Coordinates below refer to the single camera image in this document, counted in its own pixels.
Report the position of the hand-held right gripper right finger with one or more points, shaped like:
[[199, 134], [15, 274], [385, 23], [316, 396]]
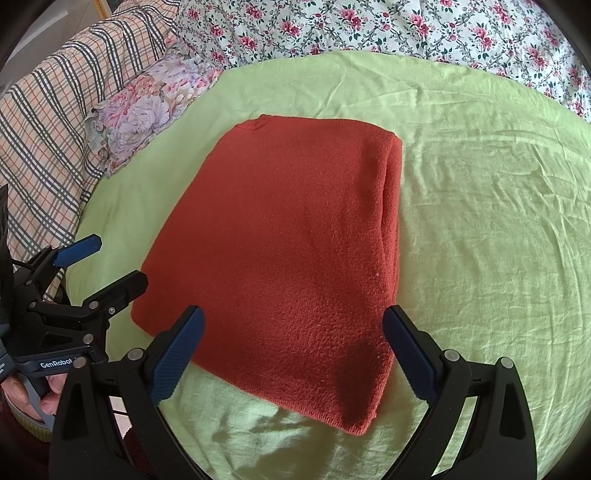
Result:
[[413, 357]]

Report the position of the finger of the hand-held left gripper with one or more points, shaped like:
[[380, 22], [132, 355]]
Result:
[[122, 288], [78, 249]]

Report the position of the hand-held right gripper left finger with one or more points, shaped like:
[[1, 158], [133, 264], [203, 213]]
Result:
[[178, 357]]

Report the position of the orange knitted sweater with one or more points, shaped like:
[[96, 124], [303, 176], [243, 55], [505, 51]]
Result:
[[286, 230]]

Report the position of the person's left hand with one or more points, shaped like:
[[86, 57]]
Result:
[[50, 406]]

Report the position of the plaid checked blanket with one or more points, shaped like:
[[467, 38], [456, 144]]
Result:
[[46, 138]]

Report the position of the light green bed sheet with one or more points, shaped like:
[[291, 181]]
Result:
[[485, 230]]

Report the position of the purple floral pillow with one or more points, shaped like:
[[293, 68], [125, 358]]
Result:
[[147, 101]]

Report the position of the floral rose print bedsheet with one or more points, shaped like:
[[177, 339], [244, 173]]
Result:
[[369, 27]]

